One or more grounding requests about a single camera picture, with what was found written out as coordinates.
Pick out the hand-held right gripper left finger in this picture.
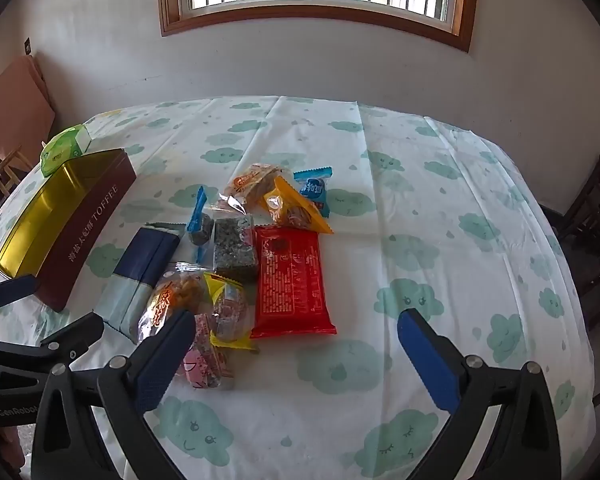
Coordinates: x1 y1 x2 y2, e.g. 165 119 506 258
30 309 197 480

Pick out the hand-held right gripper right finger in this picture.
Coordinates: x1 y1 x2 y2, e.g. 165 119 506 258
397 308 563 480

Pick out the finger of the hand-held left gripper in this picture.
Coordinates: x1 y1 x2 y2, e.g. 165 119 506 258
0 311 106 376
0 274 41 309

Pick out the pink snack packet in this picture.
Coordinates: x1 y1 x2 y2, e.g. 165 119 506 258
175 312 236 391

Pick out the large clear orange-print snack packet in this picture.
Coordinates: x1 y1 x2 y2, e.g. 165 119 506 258
137 262 211 346

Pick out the gold and maroon tin box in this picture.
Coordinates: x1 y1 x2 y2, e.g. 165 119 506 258
0 148 137 312

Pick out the yellow-edged candy packet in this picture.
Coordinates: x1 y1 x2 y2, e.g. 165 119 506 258
202 272 260 353

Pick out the navy and pale blue packet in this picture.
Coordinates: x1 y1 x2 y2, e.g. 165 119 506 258
94 222 183 343

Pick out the grey foil packet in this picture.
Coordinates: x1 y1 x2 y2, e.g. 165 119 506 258
211 205 259 282

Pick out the blue candy packet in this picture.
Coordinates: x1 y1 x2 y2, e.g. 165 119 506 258
186 186 216 247
293 167 333 218

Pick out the large red snack packet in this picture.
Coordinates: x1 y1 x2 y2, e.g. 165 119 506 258
250 225 338 339

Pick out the small clear orange-print snack packet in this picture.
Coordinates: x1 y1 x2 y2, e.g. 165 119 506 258
228 162 293 211

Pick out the orange snack packet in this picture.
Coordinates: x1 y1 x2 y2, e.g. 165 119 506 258
263 175 335 235

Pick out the light wooden chair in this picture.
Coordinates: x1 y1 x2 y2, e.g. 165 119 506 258
0 145 28 221

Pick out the green tissue pack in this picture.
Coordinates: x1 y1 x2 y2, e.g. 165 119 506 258
40 125 92 177

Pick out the cloud printed tablecloth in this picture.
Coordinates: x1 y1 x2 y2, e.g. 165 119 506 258
0 95 598 480

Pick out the dark wooden furniture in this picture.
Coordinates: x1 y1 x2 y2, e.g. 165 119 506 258
555 155 600 311

